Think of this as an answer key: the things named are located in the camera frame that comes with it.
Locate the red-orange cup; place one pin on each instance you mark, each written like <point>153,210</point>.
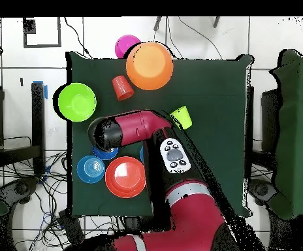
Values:
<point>122,87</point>

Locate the large light orange bowl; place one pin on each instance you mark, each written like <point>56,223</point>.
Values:
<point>150,66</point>

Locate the large pink bowl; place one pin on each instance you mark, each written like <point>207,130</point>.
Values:
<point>124,45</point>

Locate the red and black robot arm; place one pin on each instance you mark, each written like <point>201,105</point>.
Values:
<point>193,224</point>

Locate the small light blue bowl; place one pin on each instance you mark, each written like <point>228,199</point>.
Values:
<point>142,154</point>
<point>91,169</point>

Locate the light green cup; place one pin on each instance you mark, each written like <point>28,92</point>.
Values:
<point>184,117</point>

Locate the shallow red-orange bowl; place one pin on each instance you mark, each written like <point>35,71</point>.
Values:
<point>125,177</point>

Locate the small dark blue bowl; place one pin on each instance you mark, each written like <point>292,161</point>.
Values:
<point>105,154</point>

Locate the dark green tablecloth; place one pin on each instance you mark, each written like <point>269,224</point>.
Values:
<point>214,104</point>

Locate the light green bowl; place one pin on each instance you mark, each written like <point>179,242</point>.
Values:
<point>77,102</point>

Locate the grey tripod legs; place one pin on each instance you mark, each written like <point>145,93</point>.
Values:
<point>158,24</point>

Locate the dark grey chair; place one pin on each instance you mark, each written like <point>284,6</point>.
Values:
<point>261,189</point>

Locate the black power strip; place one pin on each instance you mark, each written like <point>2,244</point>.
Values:
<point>71,230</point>

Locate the black chair base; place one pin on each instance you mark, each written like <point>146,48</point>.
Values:
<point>21,188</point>

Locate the black bench frame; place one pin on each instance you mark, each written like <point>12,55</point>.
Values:
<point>38,117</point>

